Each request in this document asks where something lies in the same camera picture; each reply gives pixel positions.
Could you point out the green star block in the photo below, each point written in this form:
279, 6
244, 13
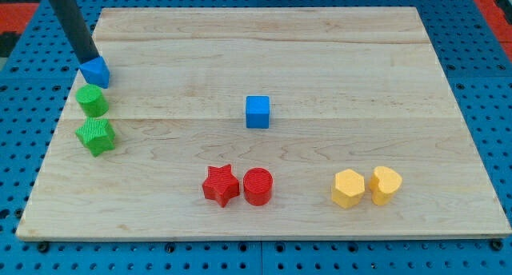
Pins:
97, 135

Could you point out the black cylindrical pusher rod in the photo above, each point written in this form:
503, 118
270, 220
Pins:
75, 28

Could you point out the red cylinder block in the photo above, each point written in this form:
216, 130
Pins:
257, 186

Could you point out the green cylinder block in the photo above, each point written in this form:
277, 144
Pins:
91, 100

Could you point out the yellow hexagon block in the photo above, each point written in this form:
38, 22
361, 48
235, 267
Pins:
348, 188

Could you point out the blue cube block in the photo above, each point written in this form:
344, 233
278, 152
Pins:
257, 112

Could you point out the red star block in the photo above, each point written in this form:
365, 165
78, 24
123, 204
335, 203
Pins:
220, 184

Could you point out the blue triangular prism block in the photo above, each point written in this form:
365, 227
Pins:
96, 72

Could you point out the light wooden board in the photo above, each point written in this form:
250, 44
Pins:
349, 88

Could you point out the yellow heart block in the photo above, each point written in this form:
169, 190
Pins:
384, 184

